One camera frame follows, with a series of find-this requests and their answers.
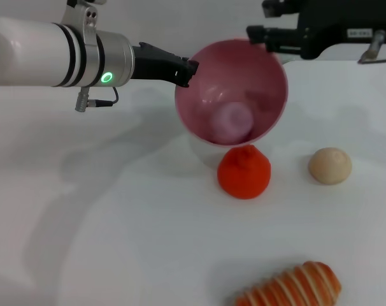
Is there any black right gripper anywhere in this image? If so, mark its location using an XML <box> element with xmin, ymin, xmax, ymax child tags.
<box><xmin>246</xmin><ymin>0</ymin><xmax>386</xmax><ymax>61</ymax></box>

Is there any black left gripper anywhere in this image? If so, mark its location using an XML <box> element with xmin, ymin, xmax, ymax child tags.
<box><xmin>131</xmin><ymin>41</ymin><xmax>200</xmax><ymax>89</ymax></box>

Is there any pink plastic bowl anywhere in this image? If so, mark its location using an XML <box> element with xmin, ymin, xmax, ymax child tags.
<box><xmin>174</xmin><ymin>38</ymin><xmax>289</xmax><ymax>147</ymax></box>

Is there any pink toy peach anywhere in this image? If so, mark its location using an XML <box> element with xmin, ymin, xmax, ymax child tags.
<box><xmin>209</xmin><ymin>102</ymin><xmax>255</xmax><ymax>143</ymax></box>

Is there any orange toy pear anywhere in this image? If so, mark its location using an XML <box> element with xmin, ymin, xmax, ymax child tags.
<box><xmin>217</xmin><ymin>144</ymin><xmax>272</xmax><ymax>200</ymax></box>

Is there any beige toy bun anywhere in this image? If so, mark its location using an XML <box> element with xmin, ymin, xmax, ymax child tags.
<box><xmin>308</xmin><ymin>147</ymin><xmax>353</xmax><ymax>185</ymax></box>

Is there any orange white striped toy bread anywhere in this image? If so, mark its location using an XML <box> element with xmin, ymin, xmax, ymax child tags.
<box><xmin>234</xmin><ymin>261</ymin><xmax>343</xmax><ymax>306</ymax></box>

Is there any left arm connector with cable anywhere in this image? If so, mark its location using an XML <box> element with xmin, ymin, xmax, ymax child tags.
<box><xmin>74</xmin><ymin>85</ymin><xmax>120</xmax><ymax>112</ymax></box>

